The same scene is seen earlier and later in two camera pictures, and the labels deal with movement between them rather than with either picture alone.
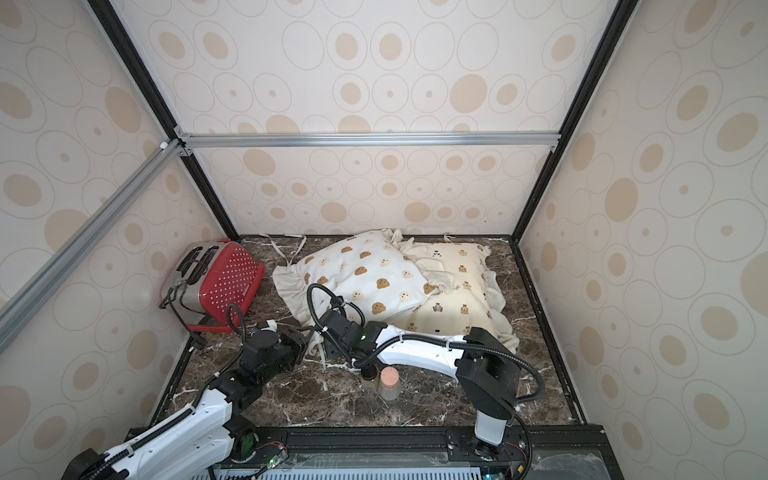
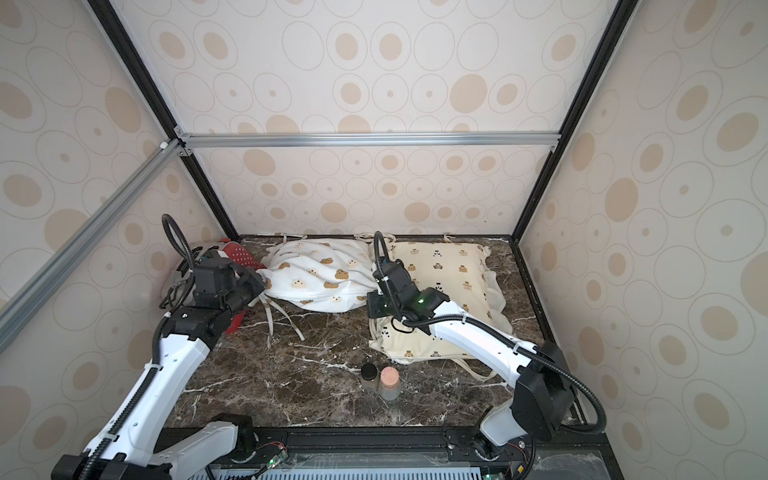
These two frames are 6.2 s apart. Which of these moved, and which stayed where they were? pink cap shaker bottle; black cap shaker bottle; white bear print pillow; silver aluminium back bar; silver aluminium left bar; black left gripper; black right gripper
Moved: black right gripper; black left gripper; white bear print pillow
Stayed: silver aluminium left bar; silver aluminium back bar; black cap shaker bottle; pink cap shaker bottle
